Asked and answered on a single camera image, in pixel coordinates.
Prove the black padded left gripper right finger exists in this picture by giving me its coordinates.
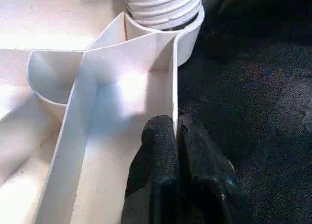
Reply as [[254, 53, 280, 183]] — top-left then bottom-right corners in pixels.
[[176, 111, 254, 224]]

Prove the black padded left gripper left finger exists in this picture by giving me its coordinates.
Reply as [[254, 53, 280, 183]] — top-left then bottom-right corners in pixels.
[[121, 114, 181, 224]]

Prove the white plastic table top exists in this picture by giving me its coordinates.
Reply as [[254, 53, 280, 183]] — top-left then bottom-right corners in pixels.
[[0, 0, 205, 224]]

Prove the white plastic table leg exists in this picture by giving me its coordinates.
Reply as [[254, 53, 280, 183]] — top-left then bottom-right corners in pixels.
[[123, 0, 204, 31]]

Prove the black work mat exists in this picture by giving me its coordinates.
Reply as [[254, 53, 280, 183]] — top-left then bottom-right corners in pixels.
[[0, 0, 312, 224]]

